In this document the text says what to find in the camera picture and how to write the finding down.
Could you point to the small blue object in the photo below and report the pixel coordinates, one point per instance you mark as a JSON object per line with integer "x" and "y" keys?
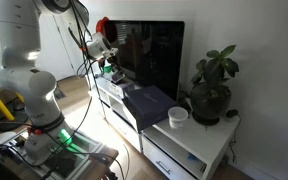
{"x": 192, "y": 156}

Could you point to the dark round plant pot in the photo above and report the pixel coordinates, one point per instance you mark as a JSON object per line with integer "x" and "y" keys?
{"x": 210, "y": 100}

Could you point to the black floor stand base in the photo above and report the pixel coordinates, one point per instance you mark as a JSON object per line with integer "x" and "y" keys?
{"x": 12, "y": 121}

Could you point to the black power adapter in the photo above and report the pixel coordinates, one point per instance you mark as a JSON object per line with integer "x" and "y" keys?
{"x": 231, "y": 113}

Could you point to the dark blue gift box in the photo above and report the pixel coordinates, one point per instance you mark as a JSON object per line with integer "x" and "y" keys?
{"x": 149, "y": 103}

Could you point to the white television stand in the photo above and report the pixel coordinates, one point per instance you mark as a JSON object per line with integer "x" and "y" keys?
{"x": 190, "y": 140}

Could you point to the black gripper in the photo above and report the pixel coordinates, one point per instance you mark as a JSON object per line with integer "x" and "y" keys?
{"x": 114, "y": 62}

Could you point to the white door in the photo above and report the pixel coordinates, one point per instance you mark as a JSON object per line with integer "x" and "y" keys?
{"x": 60, "y": 50}

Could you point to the white plastic cup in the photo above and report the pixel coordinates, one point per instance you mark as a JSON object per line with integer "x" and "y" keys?
{"x": 177, "y": 117}

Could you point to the metal robot base table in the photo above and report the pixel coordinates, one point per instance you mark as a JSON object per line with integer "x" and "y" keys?
{"x": 80, "y": 156}

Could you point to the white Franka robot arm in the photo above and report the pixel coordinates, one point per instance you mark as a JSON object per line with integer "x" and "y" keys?
{"x": 37, "y": 96}

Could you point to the black flat screen television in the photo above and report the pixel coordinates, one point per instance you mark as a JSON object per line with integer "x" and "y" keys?
{"x": 147, "y": 53}

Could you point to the green plastic bin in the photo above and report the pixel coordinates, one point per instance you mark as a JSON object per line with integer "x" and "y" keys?
{"x": 107, "y": 69}

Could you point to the green leafy house plant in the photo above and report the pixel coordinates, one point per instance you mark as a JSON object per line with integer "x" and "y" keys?
{"x": 217, "y": 65}

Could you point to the green glowing base light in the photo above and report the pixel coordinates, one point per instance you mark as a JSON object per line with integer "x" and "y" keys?
{"x": 65, "y": 136}

